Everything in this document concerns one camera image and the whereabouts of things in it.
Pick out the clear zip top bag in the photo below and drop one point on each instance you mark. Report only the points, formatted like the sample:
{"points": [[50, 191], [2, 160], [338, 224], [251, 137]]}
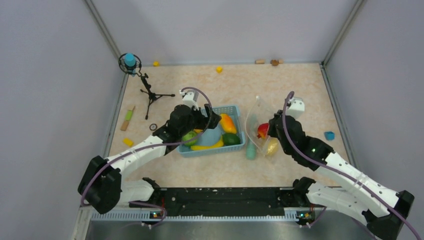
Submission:
{"points": [[259, 143]]}

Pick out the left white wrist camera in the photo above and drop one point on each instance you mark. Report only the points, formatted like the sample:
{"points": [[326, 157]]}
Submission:
{"points": [[189, 98]]}

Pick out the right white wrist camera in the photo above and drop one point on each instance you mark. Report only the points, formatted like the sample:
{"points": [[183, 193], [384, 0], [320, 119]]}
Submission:
{"points": [[295, 107]]}

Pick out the green lime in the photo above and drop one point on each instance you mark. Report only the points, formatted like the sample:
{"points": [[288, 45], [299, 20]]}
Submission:
{"points": [[230, 139]]}

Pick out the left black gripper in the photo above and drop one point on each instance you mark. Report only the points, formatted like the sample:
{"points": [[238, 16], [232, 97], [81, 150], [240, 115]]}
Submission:
{"points": [[203, 119]]}

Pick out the brown nut at wall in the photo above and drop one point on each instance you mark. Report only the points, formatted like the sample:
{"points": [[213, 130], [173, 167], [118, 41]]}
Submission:
{"points": [[274, 62]]}

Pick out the yellow cube on table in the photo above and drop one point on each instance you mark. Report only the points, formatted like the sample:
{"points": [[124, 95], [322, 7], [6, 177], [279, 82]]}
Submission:
{"points": [[219, 69]]}

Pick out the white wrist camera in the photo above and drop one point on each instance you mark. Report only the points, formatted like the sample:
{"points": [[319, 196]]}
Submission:
{"points": [[295, 107], [189, 98]]}

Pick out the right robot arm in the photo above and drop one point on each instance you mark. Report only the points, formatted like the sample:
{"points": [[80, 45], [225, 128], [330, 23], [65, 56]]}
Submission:
{"points": [[381, 210]]}

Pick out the blue small block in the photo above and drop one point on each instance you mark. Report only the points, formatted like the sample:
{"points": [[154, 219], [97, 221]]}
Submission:
{"points": [[329, 135]]}

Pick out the red apple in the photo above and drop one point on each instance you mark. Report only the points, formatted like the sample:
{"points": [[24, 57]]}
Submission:
{"points": [[262, 131]]}

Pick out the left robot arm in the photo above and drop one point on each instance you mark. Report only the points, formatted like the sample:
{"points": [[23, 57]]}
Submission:
{"points": [[101, 186]]}

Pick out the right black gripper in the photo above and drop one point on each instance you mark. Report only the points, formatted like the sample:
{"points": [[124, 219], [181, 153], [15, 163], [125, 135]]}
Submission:
{"points": [[271, 131]]}

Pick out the blue microphone on tripod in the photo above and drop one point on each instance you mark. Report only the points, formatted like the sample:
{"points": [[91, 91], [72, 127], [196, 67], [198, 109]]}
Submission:
{"points": [[131, 64]]}

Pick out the yellow block left side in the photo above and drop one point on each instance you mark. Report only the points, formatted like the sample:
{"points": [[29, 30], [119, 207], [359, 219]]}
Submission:
{"points": [[128, 142]]}

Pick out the orange yellow mango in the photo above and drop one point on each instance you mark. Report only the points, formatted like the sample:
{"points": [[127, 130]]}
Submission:
{"points": [[227, 124]]}

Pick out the green wooden stick toy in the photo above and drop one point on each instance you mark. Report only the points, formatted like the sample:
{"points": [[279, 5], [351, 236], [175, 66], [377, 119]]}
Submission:
{"points": [[127, 117]]}

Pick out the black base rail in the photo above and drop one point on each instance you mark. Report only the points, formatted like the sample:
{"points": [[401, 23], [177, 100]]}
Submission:
{"points": [[228, 201]]}

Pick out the yellow banana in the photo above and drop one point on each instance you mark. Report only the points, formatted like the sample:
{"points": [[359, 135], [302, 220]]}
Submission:
{"points": [[218, 144]]}

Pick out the teal foam roller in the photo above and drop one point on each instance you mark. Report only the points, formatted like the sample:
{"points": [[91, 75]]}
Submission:
{"points": [[251, 149]]}

